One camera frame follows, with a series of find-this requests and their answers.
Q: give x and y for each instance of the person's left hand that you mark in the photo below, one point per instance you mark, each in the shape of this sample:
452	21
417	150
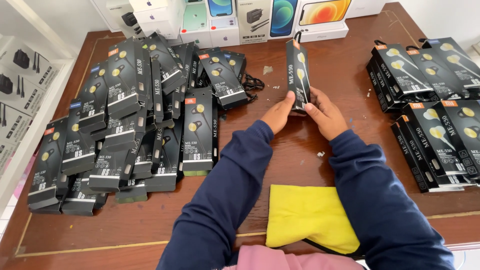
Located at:
275	116

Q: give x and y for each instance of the person's right hand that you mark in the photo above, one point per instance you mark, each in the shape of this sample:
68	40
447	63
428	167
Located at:
328	118

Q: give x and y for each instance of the slim black earphone package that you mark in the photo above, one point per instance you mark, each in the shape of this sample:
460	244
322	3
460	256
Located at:
297	71

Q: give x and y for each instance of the flat white phone box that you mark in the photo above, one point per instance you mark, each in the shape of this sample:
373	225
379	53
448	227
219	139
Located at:
322	33

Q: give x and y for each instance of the yellow microfiber cloth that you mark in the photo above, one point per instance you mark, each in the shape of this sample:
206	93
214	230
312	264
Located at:
307	213

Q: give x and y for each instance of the white phone box purple picture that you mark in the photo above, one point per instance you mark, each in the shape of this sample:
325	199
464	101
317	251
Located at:
224	32

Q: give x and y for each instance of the phone box blue-green picture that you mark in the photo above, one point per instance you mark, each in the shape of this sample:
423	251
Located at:
284	17

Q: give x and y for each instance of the stack of black earphone boxes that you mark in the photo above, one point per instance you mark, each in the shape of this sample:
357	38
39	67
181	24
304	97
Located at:
423	71
442	146

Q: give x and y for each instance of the phone box orange picture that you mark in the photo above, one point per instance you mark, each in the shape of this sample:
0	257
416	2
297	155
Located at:
324	11

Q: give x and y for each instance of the plain white box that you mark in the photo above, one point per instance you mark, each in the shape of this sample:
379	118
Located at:
365	7

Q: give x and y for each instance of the white phone box blue picture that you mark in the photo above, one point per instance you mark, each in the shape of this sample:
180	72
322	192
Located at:
220	7

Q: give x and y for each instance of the white phone box green picture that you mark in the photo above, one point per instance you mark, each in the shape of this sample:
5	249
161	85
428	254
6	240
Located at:
195	24

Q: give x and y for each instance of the person's pink clothing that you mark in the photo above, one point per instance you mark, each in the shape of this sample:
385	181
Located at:
285	259

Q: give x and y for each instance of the pile of black earphone boxes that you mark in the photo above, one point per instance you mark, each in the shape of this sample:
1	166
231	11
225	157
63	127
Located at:
123	123

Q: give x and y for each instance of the stack of plain white phone boxes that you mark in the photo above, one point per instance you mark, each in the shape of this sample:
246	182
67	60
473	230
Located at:
159	17

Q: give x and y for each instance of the shelf of white charger boxes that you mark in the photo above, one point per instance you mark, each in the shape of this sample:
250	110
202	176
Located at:
22	93

